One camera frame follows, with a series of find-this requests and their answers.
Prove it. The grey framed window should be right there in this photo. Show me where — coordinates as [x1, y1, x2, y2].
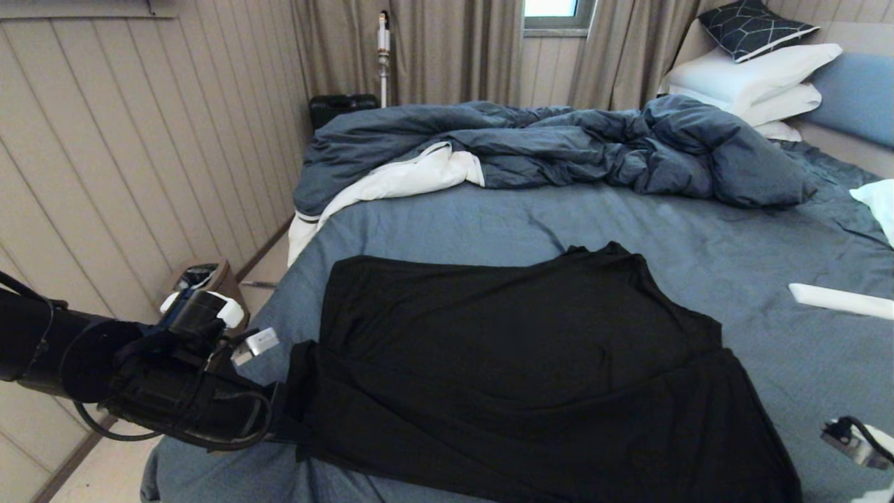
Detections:
[524, 0, 598, 32]

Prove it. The black hard case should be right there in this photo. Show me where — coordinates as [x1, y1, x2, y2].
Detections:
[309, 94, 381, 131]

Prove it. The crumpled blue duvet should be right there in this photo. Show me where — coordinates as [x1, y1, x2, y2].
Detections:
[293, 96, 818, 217]

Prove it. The beige curtain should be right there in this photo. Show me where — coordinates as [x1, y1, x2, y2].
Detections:
[290, 0, 525, 109]
[569, 0, 734, 112]

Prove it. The black bin liner bag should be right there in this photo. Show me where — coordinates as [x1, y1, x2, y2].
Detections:
[180, 264, 219, 291]

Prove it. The dark patterned pillow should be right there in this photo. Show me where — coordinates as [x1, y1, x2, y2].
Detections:
[697, 0, 821, 64]

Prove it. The blue bed sheet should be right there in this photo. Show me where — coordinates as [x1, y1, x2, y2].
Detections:
[140, 140, 894, 503]

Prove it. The beige upholstered bed frame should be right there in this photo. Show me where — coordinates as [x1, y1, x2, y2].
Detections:
[660, 17, 894, 181]

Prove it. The white pillow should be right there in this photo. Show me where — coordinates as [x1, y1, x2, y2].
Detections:
[669, 83, 824, 129]
[754, 121, 804, 143]
[664, 43, 844, 110]

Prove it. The brown trash bin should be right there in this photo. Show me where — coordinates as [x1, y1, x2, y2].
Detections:
[171, 260, 249, 329]

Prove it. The blue headboard cushion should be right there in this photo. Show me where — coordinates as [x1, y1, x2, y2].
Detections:
[810, 51, 894, 150]

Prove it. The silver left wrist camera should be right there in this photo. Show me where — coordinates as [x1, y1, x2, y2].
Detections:
[230, 327, 280, 366]

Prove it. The white stick vacuum cleaner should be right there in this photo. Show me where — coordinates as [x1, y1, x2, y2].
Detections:
[377, 10, 392, 109]

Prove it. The black moon print T-shirt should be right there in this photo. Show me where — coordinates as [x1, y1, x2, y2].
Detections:
[283, 242, 804, 503]

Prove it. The white sheet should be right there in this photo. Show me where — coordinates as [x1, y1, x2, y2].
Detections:
[288, 142, 486, 268]

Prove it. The white flat strip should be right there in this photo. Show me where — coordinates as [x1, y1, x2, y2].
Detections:
[789, 283, 894, 322]

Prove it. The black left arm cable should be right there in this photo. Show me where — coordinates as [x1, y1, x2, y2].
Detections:
[0, 272, 274, 451]

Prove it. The white cloth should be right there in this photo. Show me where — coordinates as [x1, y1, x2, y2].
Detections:
[849, 179, 894, 249]

